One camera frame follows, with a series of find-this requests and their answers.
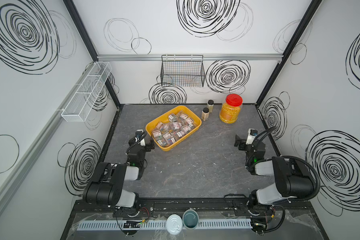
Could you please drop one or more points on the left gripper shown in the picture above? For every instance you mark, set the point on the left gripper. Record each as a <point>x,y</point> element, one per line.
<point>147,147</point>

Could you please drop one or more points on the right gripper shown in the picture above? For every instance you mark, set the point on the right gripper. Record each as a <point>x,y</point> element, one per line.
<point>242,143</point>

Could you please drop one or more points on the yellow plastic tray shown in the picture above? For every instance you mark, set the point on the yellow plastic tray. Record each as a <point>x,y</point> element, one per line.
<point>177,132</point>

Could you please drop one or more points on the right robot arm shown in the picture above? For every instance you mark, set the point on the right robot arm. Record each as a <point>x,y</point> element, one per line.
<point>295,179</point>

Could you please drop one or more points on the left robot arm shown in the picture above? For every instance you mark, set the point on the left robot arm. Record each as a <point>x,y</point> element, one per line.
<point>106,186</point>

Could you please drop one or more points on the paper clip box in tray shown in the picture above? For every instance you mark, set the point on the paper clip box in tray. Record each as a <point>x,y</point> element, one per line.
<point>173,118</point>

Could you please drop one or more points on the red lid corn jar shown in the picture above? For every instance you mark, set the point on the red lid corn jar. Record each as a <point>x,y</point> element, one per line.
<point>231,108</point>

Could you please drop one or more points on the near spice bottle black cap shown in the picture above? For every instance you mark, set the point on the near spice bottle black cap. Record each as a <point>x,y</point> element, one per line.
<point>205,114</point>

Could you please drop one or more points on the spice bottle black cap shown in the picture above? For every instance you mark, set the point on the spice bottle black cap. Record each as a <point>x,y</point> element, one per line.
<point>205,114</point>
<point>210,105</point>

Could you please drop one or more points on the far spice bottle black cap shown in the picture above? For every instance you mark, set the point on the far spice bottle black cap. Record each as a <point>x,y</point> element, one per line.
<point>210,105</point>

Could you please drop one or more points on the teal cup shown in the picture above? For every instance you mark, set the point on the teal cup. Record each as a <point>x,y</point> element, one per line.
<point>190,219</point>

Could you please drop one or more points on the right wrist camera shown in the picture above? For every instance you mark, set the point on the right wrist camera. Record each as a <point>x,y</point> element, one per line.
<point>252,134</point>

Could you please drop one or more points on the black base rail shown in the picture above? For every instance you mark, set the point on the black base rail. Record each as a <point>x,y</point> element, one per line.
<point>153,206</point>

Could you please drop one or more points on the white slotted cable duct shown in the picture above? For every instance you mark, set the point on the white slotted cable duct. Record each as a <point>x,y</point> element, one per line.
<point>204,224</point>

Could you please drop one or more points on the white mesh wall shelf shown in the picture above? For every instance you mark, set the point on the white mesh wall shelf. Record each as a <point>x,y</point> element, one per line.
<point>89,89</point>

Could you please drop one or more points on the black wire basket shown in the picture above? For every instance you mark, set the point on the black wire basket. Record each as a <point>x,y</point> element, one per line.
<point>186,71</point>

